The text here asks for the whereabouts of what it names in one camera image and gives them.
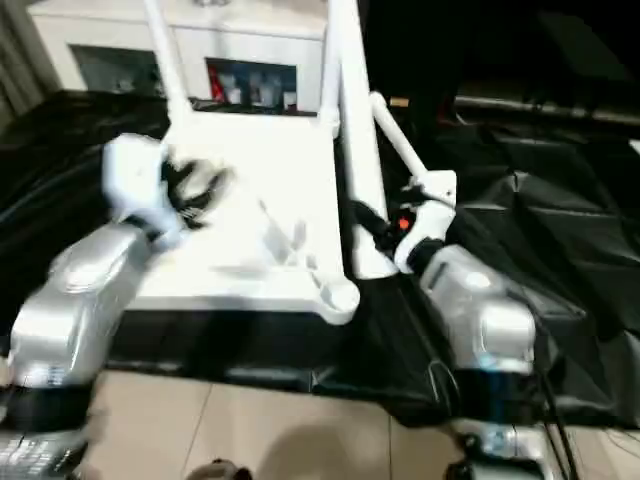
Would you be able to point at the white plastic table leg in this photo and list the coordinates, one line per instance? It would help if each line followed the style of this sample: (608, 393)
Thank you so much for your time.
(400, 135)
(362, 150)
(332, 65)
(167, 65)

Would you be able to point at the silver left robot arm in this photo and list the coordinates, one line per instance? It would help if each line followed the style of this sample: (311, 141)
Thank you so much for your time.
(80, 300)

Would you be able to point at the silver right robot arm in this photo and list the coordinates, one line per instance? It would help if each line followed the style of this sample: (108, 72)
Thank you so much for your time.
(480, 310)

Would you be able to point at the white bottle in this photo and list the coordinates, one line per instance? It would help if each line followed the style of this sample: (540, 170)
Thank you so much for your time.
(232, 89)

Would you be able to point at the red package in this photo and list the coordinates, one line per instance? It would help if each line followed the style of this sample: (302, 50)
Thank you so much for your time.
(216, 82)

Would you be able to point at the black work mat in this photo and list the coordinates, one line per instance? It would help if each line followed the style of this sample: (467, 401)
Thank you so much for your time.
(60, 165)

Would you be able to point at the black box with yellow label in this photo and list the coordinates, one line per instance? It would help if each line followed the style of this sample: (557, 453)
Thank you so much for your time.
(400, 55)

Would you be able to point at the white glass-door cabinet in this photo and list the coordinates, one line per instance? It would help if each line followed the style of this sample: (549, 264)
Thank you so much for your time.
(250, 35)

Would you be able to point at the grey patterned ornament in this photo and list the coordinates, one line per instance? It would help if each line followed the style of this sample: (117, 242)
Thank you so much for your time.
(210, 2)

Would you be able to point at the grey curtain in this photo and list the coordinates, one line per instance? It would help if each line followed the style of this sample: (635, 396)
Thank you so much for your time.
(20, 55)

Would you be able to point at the black left robot foot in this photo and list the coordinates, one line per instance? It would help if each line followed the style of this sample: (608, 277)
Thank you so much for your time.
(220, 471)

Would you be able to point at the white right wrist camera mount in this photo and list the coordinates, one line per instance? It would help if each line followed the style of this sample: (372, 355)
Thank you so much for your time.
(435, 210)

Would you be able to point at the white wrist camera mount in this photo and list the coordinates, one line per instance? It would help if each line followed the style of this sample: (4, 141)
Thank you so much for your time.
(435, 210)
(135, 185)

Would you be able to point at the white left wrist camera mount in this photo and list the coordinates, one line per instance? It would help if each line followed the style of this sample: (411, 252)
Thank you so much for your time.
(135, 185)

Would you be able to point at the dark metal rail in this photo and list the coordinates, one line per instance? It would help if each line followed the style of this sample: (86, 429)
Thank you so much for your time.
(545, 110)

